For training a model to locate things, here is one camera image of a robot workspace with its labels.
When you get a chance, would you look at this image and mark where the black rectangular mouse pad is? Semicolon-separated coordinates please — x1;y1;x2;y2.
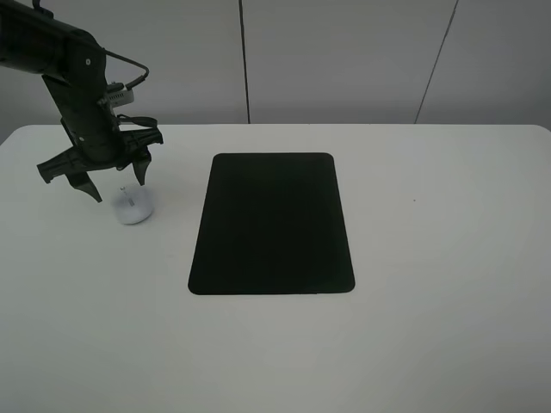
188;152;356;295

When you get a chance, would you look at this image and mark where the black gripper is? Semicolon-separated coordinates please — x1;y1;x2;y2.
38;114;164;203

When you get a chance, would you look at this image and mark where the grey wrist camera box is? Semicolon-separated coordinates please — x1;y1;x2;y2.
107;83;134;108

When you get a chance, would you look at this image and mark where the black camera cable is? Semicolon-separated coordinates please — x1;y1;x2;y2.
102;48;151;91

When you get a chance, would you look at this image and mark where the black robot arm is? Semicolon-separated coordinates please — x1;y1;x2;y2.
1;1;164;201

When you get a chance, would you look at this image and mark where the white wireless computer mouse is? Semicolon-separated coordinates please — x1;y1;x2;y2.
111;184;154;225

